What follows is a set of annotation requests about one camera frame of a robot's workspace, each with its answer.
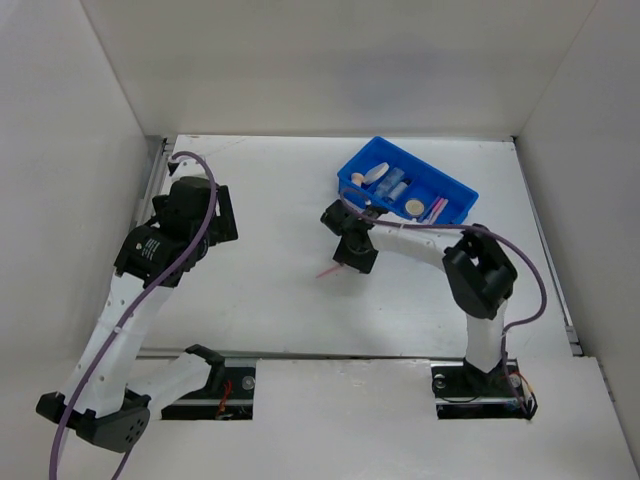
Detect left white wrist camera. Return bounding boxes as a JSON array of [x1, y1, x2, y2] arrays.
[[169, 156, 207, 182]]

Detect round powder compact jar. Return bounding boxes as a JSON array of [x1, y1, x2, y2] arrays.
[[404, 198, 426, 218]]

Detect blue plastic organizer tray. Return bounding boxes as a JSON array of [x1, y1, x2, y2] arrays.
[[337, 137, 479, 224]]

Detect round white powder puff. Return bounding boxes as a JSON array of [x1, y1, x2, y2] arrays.
[[362, 162, 389, 185]]

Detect clear plastic bottle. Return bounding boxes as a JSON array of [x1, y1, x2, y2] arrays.
[[374, 167, 405, 198]]

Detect beige makeup sponge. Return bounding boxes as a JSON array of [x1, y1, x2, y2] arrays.
[[351, 172, 368, 187]]

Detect light pink stick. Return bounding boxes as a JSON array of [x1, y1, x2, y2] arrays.
[[426, 198, 449, 224]]

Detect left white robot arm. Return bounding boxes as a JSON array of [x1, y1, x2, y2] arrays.
[[36, 176, 238, 453]]

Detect pink brush black bristles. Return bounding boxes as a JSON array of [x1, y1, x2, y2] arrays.
[[315, 264, 343, 279]]

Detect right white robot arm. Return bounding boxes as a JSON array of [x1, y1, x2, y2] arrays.
[[320, 200, 517, 394]]

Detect pink applicator brush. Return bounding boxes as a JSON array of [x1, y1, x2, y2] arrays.
[[418, 196, 443, 223]]

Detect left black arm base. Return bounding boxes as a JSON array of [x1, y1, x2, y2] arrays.
[[161, 344, 257, 421]]

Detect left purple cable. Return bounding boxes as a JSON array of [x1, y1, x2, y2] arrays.
[[47, 150, 219, 480]]

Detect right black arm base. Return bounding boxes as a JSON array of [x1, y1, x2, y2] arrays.
[[431, 360, 538, 420]]

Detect clear vial black cap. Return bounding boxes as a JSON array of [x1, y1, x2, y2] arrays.
[[384, 179, 411, 204]]

